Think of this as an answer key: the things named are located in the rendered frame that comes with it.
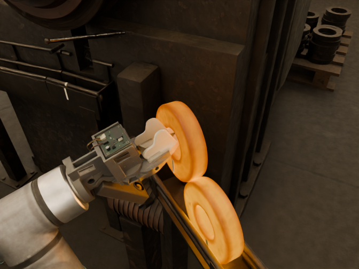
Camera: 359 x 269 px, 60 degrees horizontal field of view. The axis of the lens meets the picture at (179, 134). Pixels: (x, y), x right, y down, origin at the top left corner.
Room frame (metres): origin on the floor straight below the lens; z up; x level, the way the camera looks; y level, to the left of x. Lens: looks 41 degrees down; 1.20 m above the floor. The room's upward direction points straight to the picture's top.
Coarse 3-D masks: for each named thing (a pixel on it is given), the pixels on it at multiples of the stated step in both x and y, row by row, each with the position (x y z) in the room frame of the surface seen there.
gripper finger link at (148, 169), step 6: (162, 156) 0.39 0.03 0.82; (168, 156) 0.39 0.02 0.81; (144, 162) 0.38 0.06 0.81; (156, 162) 0.38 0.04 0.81; (162, 162) 0.38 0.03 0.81; (144, 168) 0.37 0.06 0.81; (150, 168) 0.37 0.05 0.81; (156, 168) 0.37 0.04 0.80; (138, 174) 0.36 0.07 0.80; (144, 174) 0.36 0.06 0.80; (150, 174) 0.36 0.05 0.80
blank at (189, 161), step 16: (160, 112) 0.48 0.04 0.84; (176, 112) 0.43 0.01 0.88; (192, 112) 0.44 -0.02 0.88; (176, 128) 0.42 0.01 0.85; (192, 128) 0.41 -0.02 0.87; (192, 144) 0.38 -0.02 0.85; (176, 160) 0.42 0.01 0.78; (192, 160) 0.37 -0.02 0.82; (176, 176) 0.41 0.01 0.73; (192, 176) 0.37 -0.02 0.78
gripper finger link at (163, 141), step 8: (160, 136) 0.40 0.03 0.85; (168, 136) 0.41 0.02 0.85; (152, 144) 0.40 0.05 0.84; (160, 144) 0.40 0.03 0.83; (168, 144) 0.41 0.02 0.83; (176, 144) 0.41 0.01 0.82; (144, 152) 0.39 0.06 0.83; (152, 152) 0.39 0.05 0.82; (160, 152) 0.40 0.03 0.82; (152, 160) 0.38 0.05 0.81
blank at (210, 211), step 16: (192, 192) 0.36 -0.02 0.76; (208, 192) 0.33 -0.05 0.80; (192, 208) 0.35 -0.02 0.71; (208, 208) 0.31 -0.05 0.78; (224, 208) 0.30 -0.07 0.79; (192, 224) 0.35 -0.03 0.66; (208, 224) 0.34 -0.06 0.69; (224, 224) 0.28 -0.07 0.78; (208, 240) 0.30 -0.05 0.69; (224, 240) 0.26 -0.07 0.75; (240, 240) 0.27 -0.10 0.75; (224, 256) 0.26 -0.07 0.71
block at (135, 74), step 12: (132, 72) 0.71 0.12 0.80; (144, 72) 0.71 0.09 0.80; (156, 72) 0.73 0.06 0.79; (120, 84) 0.69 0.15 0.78; (132, 84) 0.67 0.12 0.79; (144, 84) 0.68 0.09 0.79; (156, 84) 0.73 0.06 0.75; (120, 96) 0.69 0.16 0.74; (132, 96) 0.68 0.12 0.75; (144, 96) 0.67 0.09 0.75; (156, 96) 0.72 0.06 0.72; (132, 108) 0.68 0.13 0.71; (144, 108) 0.67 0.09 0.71; (156, 108) 0.72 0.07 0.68; (132, 120) 0.68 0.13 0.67; (144, 120) 0.67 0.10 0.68; (132, 132) 0.68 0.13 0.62
